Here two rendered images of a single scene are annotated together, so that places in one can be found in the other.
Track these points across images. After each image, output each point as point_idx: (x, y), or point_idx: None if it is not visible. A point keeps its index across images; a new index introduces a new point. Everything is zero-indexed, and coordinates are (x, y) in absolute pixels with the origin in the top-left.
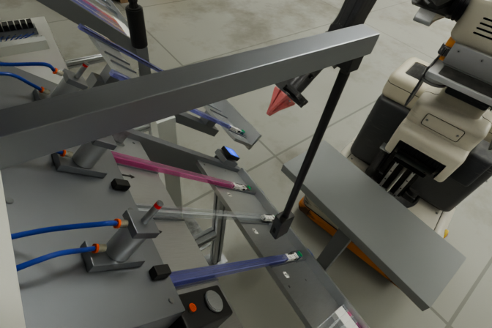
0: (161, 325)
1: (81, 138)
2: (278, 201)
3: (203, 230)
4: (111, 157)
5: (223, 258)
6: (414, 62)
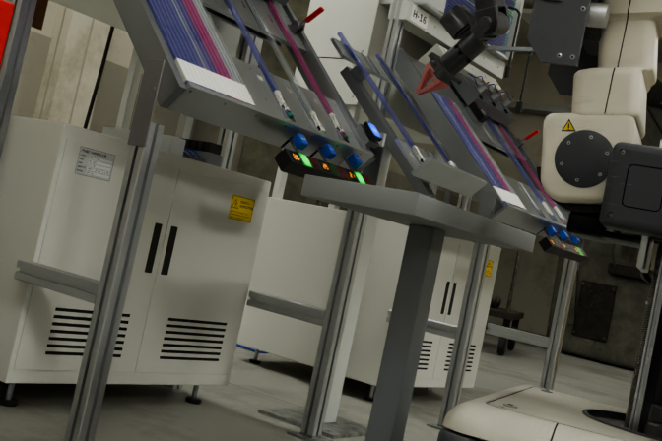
0: None
1: None
2: None
3: (353, 437)
4: None
5: (316, 439)
6: None
